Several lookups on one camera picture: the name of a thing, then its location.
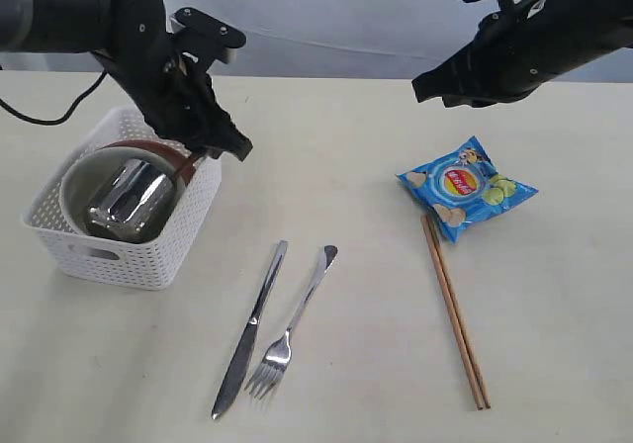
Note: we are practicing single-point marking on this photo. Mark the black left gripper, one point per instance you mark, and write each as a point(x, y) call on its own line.
point(166, 75)

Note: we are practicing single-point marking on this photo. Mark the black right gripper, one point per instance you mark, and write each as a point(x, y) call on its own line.
point(549, 39)

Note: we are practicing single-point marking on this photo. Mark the brown wooden spoon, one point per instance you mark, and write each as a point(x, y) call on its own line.
point(186, 170)

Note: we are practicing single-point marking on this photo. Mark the blue potato chips bag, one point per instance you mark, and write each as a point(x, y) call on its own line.
point(463, 188)

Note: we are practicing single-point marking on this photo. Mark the white woven plastic basket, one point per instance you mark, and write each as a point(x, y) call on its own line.
point(147, 266)

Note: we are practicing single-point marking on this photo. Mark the brown wooden chopstick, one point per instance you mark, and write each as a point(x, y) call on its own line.
point(471, 351)
point(456, 327)

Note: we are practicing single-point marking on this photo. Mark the steel spoon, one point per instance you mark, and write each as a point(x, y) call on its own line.
point(278, 356)

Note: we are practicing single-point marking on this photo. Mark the steel fork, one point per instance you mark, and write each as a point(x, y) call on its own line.
point(239, 362)

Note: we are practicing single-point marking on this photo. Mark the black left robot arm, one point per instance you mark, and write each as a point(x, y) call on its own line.
point(78, 26)

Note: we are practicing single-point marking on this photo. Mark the brown ceramic plate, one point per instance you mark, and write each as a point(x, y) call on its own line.
point(172, 155)

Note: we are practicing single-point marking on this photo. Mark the shiny steel cup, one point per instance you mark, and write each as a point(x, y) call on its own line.
point(132, 205)

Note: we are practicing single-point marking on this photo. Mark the white ceramic bowl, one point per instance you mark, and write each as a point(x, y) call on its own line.
point(88, 174)

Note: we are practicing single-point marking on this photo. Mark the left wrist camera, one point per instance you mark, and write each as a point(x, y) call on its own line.
point(205, 39)

